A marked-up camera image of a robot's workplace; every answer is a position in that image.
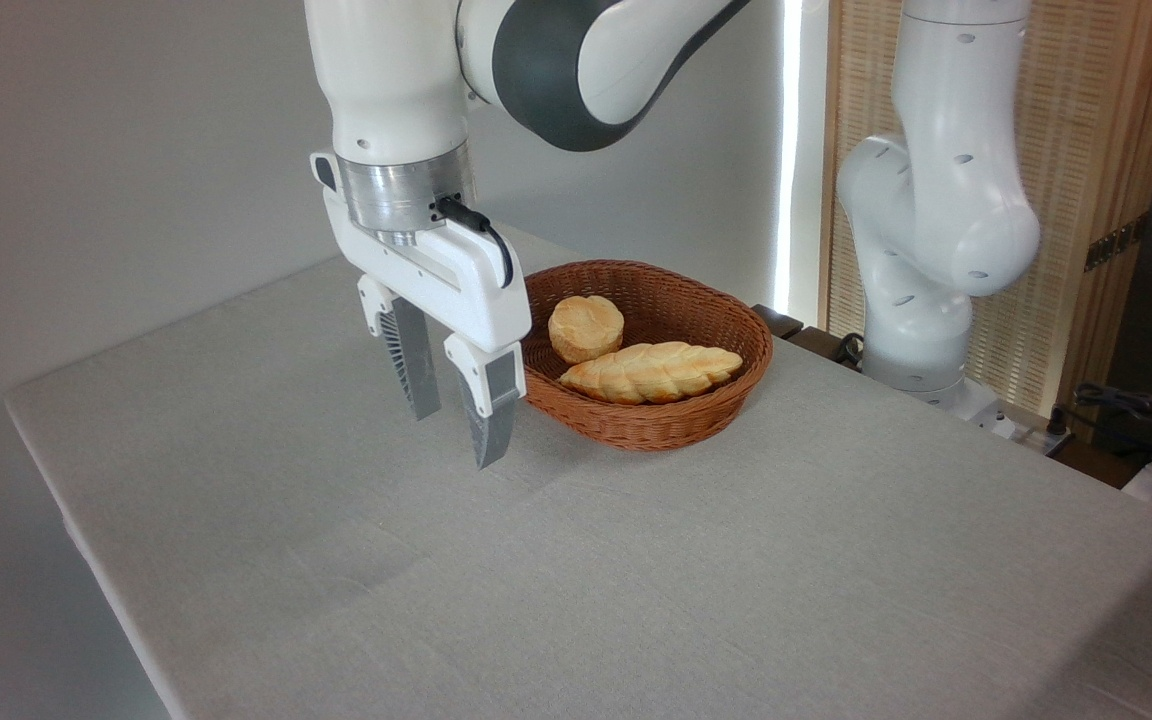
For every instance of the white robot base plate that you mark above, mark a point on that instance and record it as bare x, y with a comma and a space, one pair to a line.
981, 405

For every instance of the wooden slatted screen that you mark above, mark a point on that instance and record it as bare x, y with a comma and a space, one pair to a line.
1086, 130

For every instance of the dark brown wooden block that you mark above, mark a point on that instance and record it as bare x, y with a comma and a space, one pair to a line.
778, 320

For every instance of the braided bread loaf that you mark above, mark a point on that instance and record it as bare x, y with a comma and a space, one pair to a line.
651, 372

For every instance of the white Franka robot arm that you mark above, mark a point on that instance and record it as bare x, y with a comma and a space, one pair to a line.
396, 70

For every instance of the round bread roll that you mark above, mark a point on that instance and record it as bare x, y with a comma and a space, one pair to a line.
586, 325

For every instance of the grey tablecloth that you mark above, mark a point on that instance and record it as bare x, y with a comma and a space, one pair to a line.
576, 580

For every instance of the dark metal screen hinge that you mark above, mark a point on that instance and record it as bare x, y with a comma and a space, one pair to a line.
1116, 243

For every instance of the brown wicker basket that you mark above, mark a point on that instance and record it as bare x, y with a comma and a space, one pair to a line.
636, 420

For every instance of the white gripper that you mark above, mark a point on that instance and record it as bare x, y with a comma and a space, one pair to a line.
471, 290

